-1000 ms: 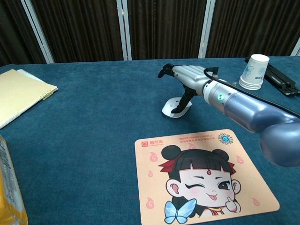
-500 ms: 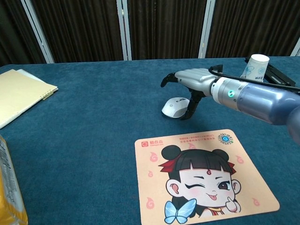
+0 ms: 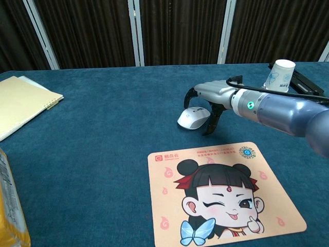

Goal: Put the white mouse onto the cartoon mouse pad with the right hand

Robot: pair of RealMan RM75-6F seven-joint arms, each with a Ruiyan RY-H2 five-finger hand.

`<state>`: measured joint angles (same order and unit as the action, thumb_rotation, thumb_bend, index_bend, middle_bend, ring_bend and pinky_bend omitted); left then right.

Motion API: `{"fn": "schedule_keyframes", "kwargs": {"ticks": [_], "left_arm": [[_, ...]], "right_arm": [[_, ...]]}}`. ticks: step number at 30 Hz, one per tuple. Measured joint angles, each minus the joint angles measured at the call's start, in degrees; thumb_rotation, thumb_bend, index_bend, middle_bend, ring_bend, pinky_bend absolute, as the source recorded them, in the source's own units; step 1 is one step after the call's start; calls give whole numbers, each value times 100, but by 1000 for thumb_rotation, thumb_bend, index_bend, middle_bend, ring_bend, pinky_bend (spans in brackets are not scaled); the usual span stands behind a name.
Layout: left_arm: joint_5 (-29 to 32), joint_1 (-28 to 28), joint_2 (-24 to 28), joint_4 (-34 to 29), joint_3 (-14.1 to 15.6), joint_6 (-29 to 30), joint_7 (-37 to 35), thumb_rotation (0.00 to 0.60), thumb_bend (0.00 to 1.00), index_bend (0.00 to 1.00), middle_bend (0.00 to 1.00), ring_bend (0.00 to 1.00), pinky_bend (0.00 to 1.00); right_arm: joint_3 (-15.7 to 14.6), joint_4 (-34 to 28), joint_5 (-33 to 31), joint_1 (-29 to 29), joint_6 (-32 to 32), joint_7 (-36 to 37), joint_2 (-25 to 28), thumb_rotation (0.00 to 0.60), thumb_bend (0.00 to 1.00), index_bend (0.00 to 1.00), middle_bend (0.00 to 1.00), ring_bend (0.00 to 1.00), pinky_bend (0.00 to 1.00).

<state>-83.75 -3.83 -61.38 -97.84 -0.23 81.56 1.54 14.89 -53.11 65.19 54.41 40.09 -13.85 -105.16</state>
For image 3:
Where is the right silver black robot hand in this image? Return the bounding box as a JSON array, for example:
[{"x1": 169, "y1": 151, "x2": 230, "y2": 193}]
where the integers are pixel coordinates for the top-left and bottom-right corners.
[{"x1": 184, "y1": 75, "x2": 244, "y2": 136}]

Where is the white computer mouse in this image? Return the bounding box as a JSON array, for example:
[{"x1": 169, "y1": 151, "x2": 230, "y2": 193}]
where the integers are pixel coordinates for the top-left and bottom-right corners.
[{"x1": 177, "y1": 106, "x2": 211, "y2": 130}]

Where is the cartoon girl mouse pad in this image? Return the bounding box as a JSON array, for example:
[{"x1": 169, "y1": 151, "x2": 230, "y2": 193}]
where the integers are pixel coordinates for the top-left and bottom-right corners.
[{"x1": 147, "y1": 141, "x2": 308, "y2": 247}]

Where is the white paper cup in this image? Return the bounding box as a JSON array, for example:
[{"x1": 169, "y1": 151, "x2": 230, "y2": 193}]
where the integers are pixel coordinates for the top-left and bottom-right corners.
[{"x1": 262, "y1": 59, "x2": 296, "y2": 93}]

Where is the dark pleated curtain panel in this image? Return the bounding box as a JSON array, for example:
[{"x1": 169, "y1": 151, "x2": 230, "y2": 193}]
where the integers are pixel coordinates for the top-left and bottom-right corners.
[
  {"x1": 0, "y1": 0, "x2": 52, "y2": 75},
  {"x1": 225, "y1": 0, "x2": 329, "y2": 64},
  {"x1": 33, "y1": 0, "x2": 139, "y2": 69},
  {"x1": 140, "y1": 0, "x2": 228, "y2": 67}
]

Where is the black folding stand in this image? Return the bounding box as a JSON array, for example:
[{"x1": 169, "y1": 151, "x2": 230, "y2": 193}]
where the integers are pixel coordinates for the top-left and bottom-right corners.
[{"x1": 268, "y1": 62, "x2": 325, "y2": 97}]

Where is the blue table cloth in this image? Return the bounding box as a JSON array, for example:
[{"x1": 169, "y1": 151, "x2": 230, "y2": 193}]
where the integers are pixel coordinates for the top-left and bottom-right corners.
[{"x1": 0, "y1": 61, "x2": 329, "y2": 247}]

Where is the pale yellow notebook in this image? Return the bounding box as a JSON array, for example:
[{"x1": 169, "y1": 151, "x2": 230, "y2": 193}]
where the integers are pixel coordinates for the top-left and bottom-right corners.
[{"x1": 0, "y1": 75, "x2": 65, "y2": 143}]

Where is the yellow cartoon tissue pack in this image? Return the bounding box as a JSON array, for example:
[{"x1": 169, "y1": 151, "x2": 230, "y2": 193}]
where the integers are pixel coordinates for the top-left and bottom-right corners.
[{"x1": 0, "y1": 148, "x2": 31, "y2": 247}]

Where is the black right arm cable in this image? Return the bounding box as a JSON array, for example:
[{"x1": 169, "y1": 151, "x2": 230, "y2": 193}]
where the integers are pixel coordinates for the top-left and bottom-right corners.
[{"x1": 226, "y1": 78, "x2": 329, "y2": 102}]

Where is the white screen frame post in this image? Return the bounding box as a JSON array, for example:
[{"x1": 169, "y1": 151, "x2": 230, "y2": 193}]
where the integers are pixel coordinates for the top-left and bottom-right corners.
[
  {"x1": 216, "y1": 0, "x2": 235, "y2": 65},
  {"x1": 318, "y1": 43, "x2": 329, "y2": 63},
  {"x1": 132, "y1": 0, "x2": 145, "y2": 67},
  {"x1": 22, "y1": 0, "x2": 62, "y2": 70}
]

